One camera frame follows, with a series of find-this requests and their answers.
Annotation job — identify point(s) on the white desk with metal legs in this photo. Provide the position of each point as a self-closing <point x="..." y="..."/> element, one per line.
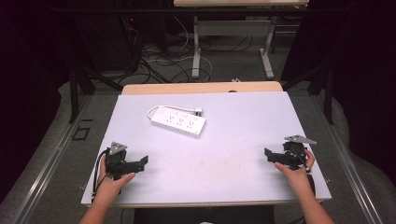
<point x="236" y="28"/>

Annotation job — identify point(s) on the white table board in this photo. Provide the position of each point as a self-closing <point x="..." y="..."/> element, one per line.
<point x="218" y="155"/>

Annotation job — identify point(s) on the black metal stand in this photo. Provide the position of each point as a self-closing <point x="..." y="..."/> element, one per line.
<point x="74" y="93"/>
<point x="328" y="93"/>

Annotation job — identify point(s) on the black computer case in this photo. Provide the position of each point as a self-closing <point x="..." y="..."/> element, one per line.
<point x="106" y="40"/>

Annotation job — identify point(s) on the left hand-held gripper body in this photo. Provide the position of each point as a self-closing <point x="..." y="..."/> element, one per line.
<point x="115" y="160"/>

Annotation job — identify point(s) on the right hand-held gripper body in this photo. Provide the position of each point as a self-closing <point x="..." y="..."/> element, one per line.
<point x="294" y="154"/>

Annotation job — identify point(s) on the wooden table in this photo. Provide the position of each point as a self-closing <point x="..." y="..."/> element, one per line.
<point x="199" y="87"/>

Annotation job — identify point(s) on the white power strip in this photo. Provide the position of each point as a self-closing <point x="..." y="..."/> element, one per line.
<point x="179" y="122"/>

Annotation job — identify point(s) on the metal floor rail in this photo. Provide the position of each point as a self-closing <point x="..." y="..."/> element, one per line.
<point x="40" y="174"/>
<point x="351" y="174"/>

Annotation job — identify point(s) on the person's left hand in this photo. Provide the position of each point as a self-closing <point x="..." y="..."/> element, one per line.
<point x="112" y="185"/>

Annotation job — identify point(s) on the person's right hand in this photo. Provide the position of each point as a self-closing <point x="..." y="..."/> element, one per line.
<point x="295" y="179"/>

